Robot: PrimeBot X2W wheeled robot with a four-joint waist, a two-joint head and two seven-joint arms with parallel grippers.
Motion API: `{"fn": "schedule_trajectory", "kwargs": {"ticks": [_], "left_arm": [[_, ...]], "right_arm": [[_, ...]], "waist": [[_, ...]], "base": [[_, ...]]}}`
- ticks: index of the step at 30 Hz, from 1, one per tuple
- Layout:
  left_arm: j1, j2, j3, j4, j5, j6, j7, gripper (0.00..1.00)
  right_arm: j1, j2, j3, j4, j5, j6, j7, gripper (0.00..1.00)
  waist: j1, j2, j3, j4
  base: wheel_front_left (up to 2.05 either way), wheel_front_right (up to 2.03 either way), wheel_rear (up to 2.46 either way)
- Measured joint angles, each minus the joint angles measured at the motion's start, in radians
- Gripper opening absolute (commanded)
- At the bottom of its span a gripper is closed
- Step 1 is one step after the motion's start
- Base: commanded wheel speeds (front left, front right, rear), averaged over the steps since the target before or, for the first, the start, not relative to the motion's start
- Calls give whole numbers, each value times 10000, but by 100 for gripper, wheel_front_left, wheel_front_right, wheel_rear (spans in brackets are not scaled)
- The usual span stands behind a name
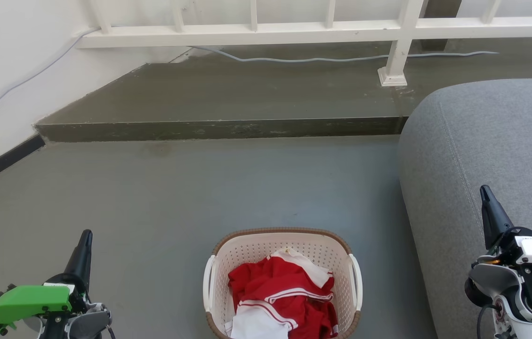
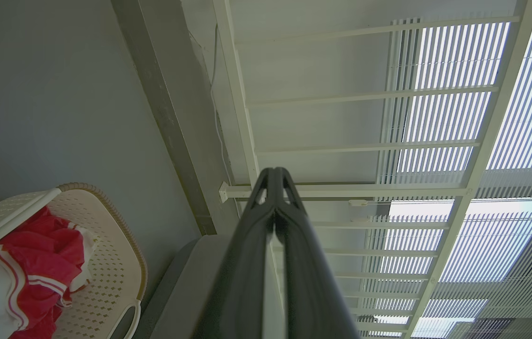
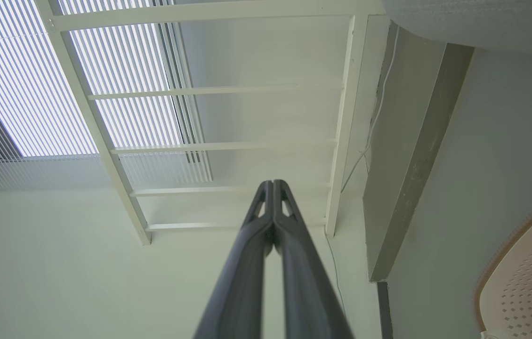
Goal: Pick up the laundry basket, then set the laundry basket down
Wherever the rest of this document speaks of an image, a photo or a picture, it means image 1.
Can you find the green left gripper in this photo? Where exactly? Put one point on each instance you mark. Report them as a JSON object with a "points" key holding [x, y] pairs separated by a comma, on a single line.
{"points": [[26, 301]]}

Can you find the cream perforated plastic laundry basket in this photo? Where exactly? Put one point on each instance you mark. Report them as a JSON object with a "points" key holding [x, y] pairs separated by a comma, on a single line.
{"points": [[256, 247]]}

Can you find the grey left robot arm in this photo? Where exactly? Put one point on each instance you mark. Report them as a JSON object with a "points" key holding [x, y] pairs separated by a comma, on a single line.
{"points": [[87, 322]]}

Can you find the grey fabric sofa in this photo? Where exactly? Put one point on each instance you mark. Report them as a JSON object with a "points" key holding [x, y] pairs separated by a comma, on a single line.
{"points": [[482, 141]]}

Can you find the white garment with red trim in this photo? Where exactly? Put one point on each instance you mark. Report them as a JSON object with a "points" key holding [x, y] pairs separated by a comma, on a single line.
{"points": [[256, 322]]}

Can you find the red garment with white stripes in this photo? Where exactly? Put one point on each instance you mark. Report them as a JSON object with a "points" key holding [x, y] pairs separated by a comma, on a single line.
{"points": [[289, 287]]}

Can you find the white metal railing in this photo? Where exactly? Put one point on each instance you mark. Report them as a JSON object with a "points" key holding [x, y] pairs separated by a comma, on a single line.
{"points": [[247, 34]]}

